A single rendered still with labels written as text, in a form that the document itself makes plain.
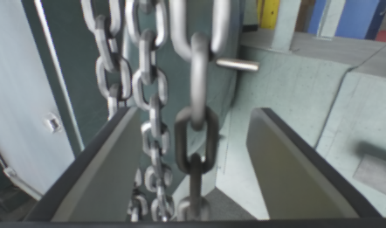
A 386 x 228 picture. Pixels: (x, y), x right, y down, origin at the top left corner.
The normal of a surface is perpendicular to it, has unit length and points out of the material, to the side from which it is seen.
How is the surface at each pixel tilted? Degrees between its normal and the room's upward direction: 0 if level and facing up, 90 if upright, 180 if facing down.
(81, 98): 90
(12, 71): 90
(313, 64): 90
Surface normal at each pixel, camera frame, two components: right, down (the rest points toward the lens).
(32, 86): -0.47, 0.42
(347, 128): -0.73, 0.32
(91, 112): 0.88, 0.24
